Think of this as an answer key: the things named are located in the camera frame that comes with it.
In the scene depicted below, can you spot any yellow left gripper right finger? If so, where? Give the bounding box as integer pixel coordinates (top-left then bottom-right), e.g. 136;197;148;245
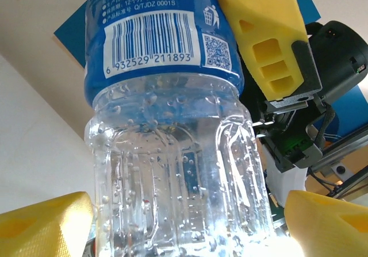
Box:
283;190;368;257

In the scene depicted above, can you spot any aluminium side rail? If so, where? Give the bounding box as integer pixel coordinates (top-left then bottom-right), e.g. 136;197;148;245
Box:
306;123;368;203

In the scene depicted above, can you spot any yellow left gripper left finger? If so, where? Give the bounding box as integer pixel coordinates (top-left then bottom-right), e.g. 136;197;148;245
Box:
0;191;95;257

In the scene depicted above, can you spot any blue label bottle white cap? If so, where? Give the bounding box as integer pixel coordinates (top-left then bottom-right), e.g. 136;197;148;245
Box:
83;0;277;257

